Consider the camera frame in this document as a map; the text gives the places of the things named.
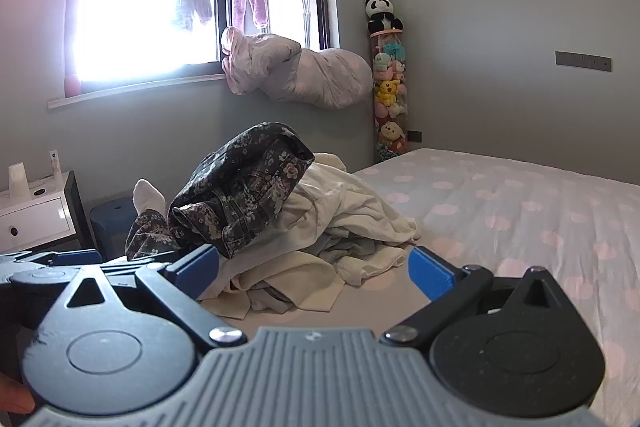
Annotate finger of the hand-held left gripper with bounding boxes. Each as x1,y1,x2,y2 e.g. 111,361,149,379
0,249,103,333
100,258,171,282

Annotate floral denim jeans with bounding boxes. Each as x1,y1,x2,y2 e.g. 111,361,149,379
125,121,316,262

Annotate light grey garment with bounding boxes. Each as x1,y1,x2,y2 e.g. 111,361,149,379
320,234,383,269

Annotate bed with pink dotted sheet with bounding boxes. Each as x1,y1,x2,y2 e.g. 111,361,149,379
200,148,640,413

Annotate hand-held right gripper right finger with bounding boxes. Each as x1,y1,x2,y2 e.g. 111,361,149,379
381,246,581,349

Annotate white sock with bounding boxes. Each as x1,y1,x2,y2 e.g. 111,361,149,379
132,178,167,214

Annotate rolled pale purple quilt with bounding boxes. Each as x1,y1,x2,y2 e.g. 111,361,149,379
220,26,375,110

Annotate grey wall socket strip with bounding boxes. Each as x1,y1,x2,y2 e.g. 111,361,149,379
555,51,613,72

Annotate white garment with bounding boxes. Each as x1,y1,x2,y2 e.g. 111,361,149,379
272,152,421,290

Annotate panda plush toy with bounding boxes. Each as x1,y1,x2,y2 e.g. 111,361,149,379
364,0,404,35

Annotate white cup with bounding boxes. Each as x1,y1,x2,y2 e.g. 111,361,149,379
7,163,27,196

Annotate white window sill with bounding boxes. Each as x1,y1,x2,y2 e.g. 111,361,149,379
47,74,228,110

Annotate person's left hand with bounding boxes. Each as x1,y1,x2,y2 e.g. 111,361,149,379
0,374,37,415

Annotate white nightstand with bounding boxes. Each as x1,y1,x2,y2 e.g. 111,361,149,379
0,170,96,255

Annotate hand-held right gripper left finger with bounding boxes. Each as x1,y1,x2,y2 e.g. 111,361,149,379
42,244,248,350

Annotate blue plastic stool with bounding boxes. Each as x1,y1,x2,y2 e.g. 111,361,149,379
90,198,138,260

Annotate clear tube of plush toys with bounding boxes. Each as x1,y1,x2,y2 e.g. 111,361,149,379
369,29,410,164

